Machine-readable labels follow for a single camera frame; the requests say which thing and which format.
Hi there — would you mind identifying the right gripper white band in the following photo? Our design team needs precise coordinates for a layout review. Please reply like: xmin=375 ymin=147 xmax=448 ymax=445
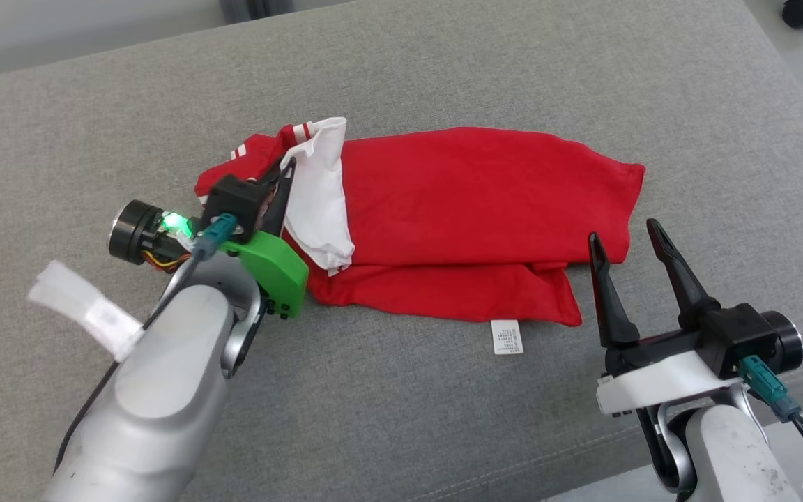
xmin=587 ymin=218 xmax=803 ymax=418

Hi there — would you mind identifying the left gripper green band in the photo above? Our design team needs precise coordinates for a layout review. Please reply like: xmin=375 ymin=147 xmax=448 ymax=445
xmin=109 ymin=158 xmax=309 ymax=319

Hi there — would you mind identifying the red basketball jersey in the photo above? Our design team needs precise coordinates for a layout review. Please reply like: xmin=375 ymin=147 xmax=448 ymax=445
xmin=194 ymin=116 xmax=646 ymax=356

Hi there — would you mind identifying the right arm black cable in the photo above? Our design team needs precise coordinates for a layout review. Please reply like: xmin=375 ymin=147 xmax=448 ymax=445
xmin=737 ymin=356 xmax=803 ymax=483

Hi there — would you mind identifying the white label on left cable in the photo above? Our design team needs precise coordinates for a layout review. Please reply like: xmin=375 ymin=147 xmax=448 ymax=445
xmin=27 ymin=260 xmax=145 ymax=363

